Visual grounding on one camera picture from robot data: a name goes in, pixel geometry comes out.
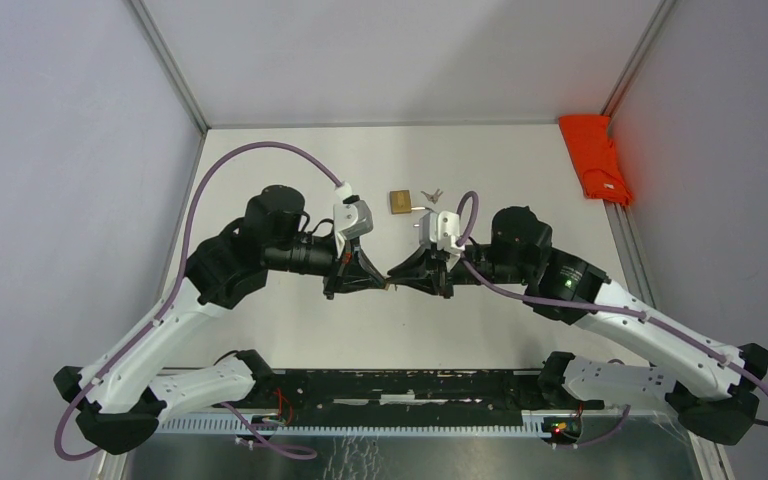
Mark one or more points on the orange folded cloth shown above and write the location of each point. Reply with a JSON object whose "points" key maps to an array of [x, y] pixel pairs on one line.
{"points": [[594, 158]]}

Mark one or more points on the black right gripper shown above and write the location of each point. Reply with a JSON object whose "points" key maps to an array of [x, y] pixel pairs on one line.
{"points": [[425, 270]]}

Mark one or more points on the aluminium corner frame rail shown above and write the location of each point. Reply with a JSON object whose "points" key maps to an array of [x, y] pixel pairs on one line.
{"points": [[638, 57]]}

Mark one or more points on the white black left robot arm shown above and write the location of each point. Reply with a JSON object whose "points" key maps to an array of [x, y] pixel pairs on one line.
{"points": [[119, 401]]}

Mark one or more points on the left aluminium frame rail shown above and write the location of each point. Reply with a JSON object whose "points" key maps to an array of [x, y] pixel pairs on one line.
{"points": [[169, 66]]}

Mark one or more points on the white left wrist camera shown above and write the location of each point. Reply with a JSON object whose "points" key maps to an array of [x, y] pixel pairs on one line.
{"points": [[352, 217]]}

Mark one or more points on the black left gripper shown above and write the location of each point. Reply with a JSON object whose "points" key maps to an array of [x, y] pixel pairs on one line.
{"points": [[353, 273]]}

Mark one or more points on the large brass padlock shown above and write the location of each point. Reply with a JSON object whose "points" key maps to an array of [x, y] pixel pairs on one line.
{"points": [[400, 204]]}

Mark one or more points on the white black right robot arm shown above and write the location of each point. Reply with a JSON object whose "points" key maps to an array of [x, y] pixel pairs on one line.
{"points": [[712, 388]]}

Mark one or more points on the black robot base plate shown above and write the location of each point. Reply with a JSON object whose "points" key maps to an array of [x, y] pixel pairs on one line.
{"points": [[407, 398]]}

